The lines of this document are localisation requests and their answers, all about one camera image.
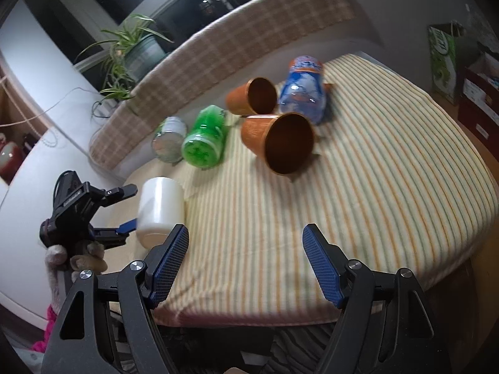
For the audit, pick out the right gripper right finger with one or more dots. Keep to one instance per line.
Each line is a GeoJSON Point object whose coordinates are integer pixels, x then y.
{"type": "Point", "coordinates": [385, 325]}

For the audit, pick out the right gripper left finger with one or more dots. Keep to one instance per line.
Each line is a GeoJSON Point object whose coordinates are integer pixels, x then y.
{"type": "Point", "coordinates": [82, 338]}

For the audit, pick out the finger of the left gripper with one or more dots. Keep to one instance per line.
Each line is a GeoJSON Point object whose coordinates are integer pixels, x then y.
{"type": "Point", "coordinates": [114, 237]}
{"type": "Point", "coordinates": [118, 194]}

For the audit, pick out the far orange paper cup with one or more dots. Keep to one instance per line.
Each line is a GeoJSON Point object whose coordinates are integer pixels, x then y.
{"type": "Point", "coordinates": [258, 96]}

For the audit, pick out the orange paper cup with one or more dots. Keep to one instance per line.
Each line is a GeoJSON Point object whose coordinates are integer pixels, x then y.
{"type": "Point", "coordinates": [284, 142]}
{"type": "Point", "coordinates": [258, 96]}

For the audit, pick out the near orange paper cup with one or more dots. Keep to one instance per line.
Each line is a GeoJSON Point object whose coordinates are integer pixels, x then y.
{"type": "Point", "coordinates": [284, 142]}

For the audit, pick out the gloved hand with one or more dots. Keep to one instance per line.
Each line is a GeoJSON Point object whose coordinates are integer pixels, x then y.
{"type": "Point", "coordinates": [56, 258]}

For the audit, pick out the clear fruit-label jar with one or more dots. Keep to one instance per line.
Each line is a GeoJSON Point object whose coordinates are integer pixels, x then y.
{"type": "Point", "coordinates": [168, 139]}

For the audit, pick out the green plastic bottle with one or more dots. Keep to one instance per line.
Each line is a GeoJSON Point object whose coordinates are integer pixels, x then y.
{"type": "Point", "coordinates": [203, 146]}

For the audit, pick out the potted spider plant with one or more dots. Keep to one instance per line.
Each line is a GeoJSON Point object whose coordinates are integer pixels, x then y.
{"type": "Point", "coordinates": [133, 50]}

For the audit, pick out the dark red box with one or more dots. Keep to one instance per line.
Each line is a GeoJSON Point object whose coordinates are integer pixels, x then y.
{"type": "Point", "coordinates": [478, 105]}

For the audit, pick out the plaid beige backrest cloth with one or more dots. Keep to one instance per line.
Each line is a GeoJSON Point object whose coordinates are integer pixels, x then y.
{"type": "Point", "coordinates": [211, 55]}

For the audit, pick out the green white carton box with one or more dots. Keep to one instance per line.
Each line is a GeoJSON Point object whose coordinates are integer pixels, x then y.
{"type": "Point", "coordinates": [443, 43]}

